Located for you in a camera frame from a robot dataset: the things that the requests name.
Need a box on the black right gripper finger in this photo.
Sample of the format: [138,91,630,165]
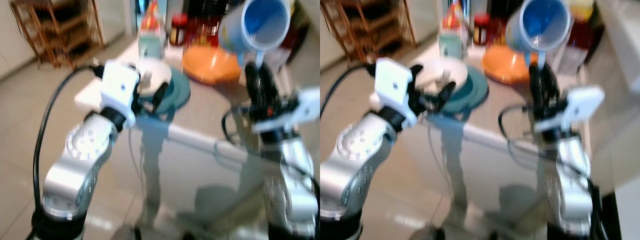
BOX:
[528,63,546,95]
[244,63,261,96]
[543,64,562,97]
[259,64,280,98]

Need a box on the mug with blue inside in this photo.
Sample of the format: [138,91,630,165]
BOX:
[218,0,294,69]
[505,0,571,69]

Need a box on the teal plate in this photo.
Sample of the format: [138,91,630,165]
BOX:
[134,69,192,120]
[425,71,490,116]

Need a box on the white bowl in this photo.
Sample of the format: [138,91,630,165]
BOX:
[132,57,174,97]
[413,55,470,99]

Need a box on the orange bowl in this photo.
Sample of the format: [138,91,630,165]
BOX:
[181,45,242,85]
[482,45,539,85]

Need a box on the dark red bag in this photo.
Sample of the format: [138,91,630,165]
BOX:
[562,0,597,77]
[278,0,312,58]

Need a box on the red food packet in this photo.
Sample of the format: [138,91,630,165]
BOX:
[184,0,224,49]
[487,0,512,47]

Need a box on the colourful printed carton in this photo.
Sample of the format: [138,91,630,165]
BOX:
[138,0,167,59]
[439,0,469,59]

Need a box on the jar with red lid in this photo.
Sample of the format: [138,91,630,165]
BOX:
[169,13,189,47]
[472,13,491,46]

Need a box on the wooden rack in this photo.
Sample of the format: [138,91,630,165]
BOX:
[320,0,417,64]
[9,0,106,69]

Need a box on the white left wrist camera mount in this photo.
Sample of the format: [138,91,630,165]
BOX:
[99,59,142,128]
[374,57,419,128]

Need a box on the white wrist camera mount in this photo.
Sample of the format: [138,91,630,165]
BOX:
[374,57,419,128]
[252,87,321,134]
[533,85,606,134]
[99,59,142,128]

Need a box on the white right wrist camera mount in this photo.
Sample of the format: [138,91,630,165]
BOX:
[533,85,606,134]
[252,87,321,134]

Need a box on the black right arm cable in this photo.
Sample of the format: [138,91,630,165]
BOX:
[221,102,267,162]
[497,102,542,153]

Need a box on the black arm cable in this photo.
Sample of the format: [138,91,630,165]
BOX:
[497,102,542,153]
[221,102,267,162]
[32,64,107,213]
[320,62,377,117]

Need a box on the white table frame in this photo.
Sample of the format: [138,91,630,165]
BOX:
[74,79,282,173]
[369,90,551,158]

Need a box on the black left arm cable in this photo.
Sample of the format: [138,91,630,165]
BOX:
[320,62,377,117]
[32,64,107,213]

